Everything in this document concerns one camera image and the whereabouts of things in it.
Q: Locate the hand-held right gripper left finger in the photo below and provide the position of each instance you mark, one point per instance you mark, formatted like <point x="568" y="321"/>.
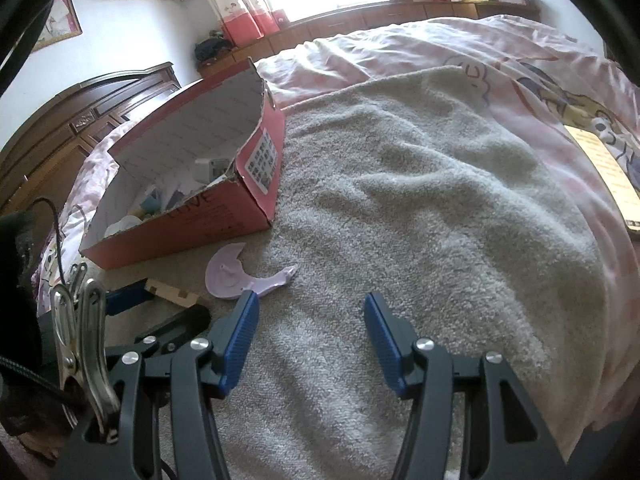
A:
<point x="240" y="342"/>

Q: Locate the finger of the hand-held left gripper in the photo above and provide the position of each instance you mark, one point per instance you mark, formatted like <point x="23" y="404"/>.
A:
<point x="180" y="325"/>
<point x="126" y="299"/>

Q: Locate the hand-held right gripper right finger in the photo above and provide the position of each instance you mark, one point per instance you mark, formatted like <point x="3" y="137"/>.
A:
<point x="385" y="347"/>

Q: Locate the notched wooden block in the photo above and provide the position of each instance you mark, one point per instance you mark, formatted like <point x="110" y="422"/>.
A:
<point x="172" y="294"/>

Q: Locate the pink moon-shaped piece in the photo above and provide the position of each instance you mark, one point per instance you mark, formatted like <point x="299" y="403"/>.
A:
<point x="225" y="277"/>

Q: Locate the white plastic jar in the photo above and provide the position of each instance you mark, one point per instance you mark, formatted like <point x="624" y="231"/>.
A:
<point x="124" y="226"/>

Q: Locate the red cardboard box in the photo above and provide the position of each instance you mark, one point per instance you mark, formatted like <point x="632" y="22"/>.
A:
<point x="200" y="220"/>

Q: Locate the metal spring clip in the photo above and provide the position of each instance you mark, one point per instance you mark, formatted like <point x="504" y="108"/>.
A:
<point x="82" y="340"/>

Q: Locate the beige towel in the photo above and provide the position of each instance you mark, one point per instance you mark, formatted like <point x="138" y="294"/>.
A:
<point x="425" y="210"/>

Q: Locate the dark wooden headboard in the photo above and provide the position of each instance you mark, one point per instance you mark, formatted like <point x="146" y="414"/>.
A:
<point x="65" y="125"/>

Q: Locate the dark clothing pile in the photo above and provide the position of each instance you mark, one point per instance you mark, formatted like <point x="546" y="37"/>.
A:
<point x="212" y="49"/>

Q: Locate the pink printed blanket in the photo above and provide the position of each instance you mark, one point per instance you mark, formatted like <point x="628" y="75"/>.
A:
<point x="525" y="45"/>

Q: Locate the framed wall picture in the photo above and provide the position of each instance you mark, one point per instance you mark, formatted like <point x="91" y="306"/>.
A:
<point x="57" y="17"/>

